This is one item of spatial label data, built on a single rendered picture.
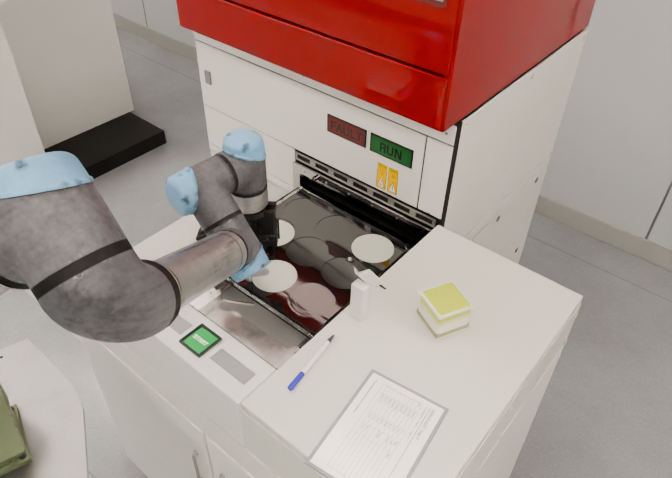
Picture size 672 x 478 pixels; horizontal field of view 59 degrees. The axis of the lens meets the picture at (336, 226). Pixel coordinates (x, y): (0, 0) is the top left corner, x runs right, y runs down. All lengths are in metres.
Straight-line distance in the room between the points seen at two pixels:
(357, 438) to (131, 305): 0.46
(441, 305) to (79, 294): 0.66
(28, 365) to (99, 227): 0.74
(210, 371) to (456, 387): 0.43
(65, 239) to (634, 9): 2.31
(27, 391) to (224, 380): 0.44
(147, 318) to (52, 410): 0.62
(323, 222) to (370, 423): 0.60
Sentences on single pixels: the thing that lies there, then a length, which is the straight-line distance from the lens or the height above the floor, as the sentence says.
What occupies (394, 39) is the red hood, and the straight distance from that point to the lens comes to 1.20.
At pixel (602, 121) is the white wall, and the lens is 2.82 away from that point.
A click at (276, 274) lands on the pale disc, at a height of 0.90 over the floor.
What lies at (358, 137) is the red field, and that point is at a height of 1.10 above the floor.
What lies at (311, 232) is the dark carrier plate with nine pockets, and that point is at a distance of 1.44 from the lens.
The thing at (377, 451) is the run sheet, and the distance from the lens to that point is 1.00.
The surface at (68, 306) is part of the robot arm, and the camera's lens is 0.70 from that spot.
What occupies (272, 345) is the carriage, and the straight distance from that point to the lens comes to 1.23.
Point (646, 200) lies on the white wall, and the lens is 2.92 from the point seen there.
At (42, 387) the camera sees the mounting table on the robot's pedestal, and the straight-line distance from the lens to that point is 1.36.
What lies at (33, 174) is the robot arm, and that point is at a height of 1.47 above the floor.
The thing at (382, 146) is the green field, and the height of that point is 1.10.
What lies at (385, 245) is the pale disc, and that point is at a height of 0.90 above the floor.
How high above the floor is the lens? 1.84
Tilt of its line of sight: 40 degrees down
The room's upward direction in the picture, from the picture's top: 2 degrees clockwise
